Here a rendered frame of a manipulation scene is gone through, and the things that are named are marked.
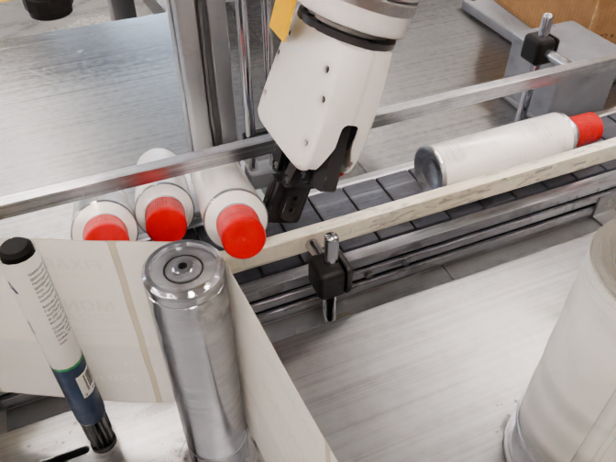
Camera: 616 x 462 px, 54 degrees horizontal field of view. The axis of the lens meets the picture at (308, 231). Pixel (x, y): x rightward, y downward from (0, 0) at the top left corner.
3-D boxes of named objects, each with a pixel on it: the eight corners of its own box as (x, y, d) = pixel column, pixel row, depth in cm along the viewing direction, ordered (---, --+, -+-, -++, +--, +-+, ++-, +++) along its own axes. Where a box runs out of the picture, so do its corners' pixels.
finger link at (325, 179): (339, 80, 44) (301, 100, 49) (343, 186, 44) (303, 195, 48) (353, 82, 45) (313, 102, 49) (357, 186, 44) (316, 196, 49)
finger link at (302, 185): (285, 150, 49) (262, 217, 52) (301, 171, 47) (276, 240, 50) (319, 153, 51) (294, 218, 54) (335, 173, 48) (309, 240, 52)
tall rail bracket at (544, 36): (533, 170, 72) (575, 38, 61) (497, 137, 77) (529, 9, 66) (555, 163, 73) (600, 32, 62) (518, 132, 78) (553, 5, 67)
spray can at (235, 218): (212, 137, 62) (240, 191, 43) (250, 169, 64) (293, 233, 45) (179, 175, 62) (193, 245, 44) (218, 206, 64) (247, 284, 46)
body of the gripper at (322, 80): (280, -23, 45) (240, 112, 51) (340, 27, 38) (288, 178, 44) (361, -3, 49) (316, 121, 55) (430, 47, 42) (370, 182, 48)
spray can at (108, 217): (124, 224, 65) (140, 280, 46) (71, 221, 63) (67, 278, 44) (127, 175, 64) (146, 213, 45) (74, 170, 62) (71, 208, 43)
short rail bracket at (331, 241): (319, 349, 53) (322, 252, 45) (306, 324, 55) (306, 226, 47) (352, 337, 54) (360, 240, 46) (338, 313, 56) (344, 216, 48)
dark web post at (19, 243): (93, 458, 41) (-6, 262, 28) (89, 436, 42) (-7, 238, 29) (119, 448, 41) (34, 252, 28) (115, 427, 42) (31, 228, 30)
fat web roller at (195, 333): (198, 506, 38) (143, 316, 26) (180, 444, 41) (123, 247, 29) (266, 478, 40) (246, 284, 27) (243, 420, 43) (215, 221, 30)
